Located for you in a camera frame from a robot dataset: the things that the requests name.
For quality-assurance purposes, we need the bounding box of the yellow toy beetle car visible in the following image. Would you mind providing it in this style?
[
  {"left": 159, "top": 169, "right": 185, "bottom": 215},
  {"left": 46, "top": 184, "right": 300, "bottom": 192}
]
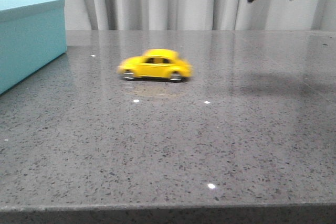
[{"left": 117, "top": 49, "right": 193, "bottom": 82}]

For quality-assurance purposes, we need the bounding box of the light blue storage box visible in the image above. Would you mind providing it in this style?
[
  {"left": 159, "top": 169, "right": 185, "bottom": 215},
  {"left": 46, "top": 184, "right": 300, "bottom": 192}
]
[{"left": 1, "top": 0, "right": 67, "bottom": 93}]

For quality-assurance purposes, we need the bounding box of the grey pleated curtain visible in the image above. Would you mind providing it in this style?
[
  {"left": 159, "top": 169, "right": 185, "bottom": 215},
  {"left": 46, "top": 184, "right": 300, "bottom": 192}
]
[{"left": 65, "top": 0, "right": 335, "bottom": 31}]

